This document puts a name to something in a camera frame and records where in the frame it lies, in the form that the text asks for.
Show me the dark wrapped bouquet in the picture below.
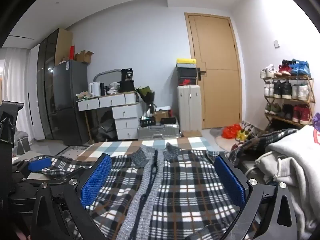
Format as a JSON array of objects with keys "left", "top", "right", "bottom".
[{"left": 136, "top": 86, "right": 157, "bottom": 113}]

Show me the dark bag under desk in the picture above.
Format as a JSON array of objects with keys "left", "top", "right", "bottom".
[{"left": 91, "top": 111, "right": 118, "bottom": 142}]

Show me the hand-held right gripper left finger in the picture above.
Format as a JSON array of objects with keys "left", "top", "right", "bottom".
[{"left": 30, "top": 153, "right": 113, "bottom": 240}]

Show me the white curtain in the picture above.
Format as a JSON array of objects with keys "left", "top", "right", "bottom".
[{"left": 0, "top": 45, "right": 40, "bottom": 142}]

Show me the open cardboard box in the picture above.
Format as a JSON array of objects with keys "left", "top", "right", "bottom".
[{"left": 74, "top": 50, "right": 94, "bottom": 64}]

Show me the checkered tablecloth table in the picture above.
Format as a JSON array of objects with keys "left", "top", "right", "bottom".
[{"left": 55, "top": 137, "right": 225, "bottom": 163}]

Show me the flat silver suitcase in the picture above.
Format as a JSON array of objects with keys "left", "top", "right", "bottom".
[{"left": 137, "top": 123, "right": 181, "bottom": 141}]

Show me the dark grey fridge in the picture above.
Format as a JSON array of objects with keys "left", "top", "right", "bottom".
[{"left": 52, "top": 60, "right": 91, "bottom": 145}]

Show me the light grey hoodie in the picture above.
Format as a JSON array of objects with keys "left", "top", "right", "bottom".
[{"left": 255, "top": 127, "right": 318, "bottom": 235}]

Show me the grey curved metal frame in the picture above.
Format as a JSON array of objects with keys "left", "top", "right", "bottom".
[{"left": 93, "top": 68, "right": 123, "bottom": 96}]

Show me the tan wooden door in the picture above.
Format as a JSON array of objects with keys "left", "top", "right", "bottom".
[{"left": 184, "top": 12, "right": 243, "bottom": 130}]

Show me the black red-logo shoe box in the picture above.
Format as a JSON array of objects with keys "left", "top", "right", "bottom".
[{"left": 178, "top": 77, "right": 198, "bottom": 86}]

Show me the white drawer desk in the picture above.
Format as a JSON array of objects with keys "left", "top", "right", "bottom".
[{"left": 77, "top": 91, "right": 143, "bottom": 141}]

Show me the black printed bag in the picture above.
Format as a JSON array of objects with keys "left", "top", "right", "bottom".
[{"left": 121, "top": 68, "right": 135, "bottom": 83}]

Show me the flat cardboard piece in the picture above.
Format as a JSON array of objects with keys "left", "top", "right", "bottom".
[{"left": 182, "top": 130, "right": 203, "bottom": 138}]

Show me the white electric kettle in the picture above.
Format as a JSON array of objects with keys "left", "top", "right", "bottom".
[{"left": 89, "top": 81, "right": 101, "bottom": 97}]

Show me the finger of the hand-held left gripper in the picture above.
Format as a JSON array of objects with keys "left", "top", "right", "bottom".
[
  {"left": 22, "top": 169, "right": 85, "bottom": 184},
  {"left": 12, "top": 156, "right": 53, "bottom": 173}
]

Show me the grey dotted floor mat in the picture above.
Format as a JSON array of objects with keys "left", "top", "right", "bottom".
[{"left": 55, "top": 145, "right": 93, "bottom": 156}]

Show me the red plastic bag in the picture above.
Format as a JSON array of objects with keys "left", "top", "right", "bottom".
[{"left": 222, "top": 123, "right": 242, "bottom": 139}]

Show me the white red-print sweatshirt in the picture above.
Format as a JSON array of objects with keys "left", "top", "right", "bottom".
[{"left": 296, "top": 125, "right": 320, "bottom": 180}]

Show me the upright beige suitcase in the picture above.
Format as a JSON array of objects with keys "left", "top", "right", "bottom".
[{"left": 177, "top": 85, "right": 202, "bottom": 137}]

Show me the round pale rug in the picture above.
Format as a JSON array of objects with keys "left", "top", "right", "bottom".
[{"left": 209, "top": 127, "right": 241, "bottom": 152}]

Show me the black white plaid jacket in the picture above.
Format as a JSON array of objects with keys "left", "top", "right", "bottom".
[{"left": 32, "top": 129, "right": 298, "bottom": 240}]

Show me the small brown cardboard box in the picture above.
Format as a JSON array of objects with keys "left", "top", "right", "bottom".
[{"left": 152, "top": 110, "right": 171, "bottom": 122}]

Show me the black plastic crate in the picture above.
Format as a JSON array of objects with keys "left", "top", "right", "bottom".
[{"left": 139, "top": 117, "right": 157, "bottom": 128}]

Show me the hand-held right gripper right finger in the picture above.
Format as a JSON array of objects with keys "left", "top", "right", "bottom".
[{"left": 214, "top": 154, "right": 298, "bottom": 240}]

